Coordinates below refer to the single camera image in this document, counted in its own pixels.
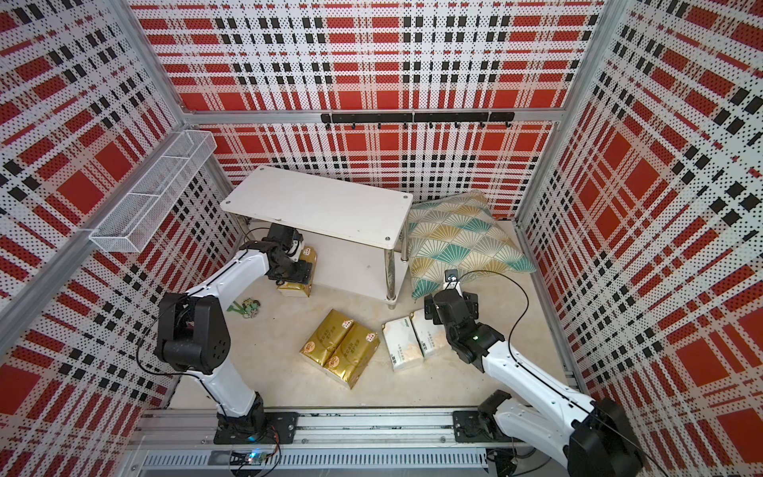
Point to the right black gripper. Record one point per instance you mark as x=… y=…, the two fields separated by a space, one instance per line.
x=429 y=311

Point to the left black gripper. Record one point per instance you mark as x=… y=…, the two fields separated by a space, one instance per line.
x=301 y=275

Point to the gold tissue pack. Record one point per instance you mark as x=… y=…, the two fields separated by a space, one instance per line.
x=302 y=287
x=353 y=355
x=326 y=338

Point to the white tissue pack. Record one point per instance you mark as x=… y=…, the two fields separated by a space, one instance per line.
x=402 y=343
x=432 y=338

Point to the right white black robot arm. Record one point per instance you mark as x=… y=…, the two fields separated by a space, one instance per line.
x=587 y=437

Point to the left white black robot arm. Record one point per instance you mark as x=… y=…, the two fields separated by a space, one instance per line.
x=193 y=337

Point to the white two-tier shelf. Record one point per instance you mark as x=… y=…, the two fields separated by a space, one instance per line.
x=359 y=231

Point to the green gold patterned cushion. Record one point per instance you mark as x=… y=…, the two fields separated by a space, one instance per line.
x=458 y=233

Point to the green circuit board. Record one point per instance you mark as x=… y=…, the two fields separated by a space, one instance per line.
x=252 y=458

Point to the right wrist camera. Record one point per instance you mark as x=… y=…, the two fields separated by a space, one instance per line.
x=451 y=279

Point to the green figure keychain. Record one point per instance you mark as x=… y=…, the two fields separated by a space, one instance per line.
x=248 y=308

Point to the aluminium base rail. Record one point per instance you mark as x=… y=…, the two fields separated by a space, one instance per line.
x=322 y=442

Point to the white wire mesh basket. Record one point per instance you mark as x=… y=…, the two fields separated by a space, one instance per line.
x=133 y=221

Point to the black wall hook rail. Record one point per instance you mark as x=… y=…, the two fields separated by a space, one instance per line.
x=355 y=119

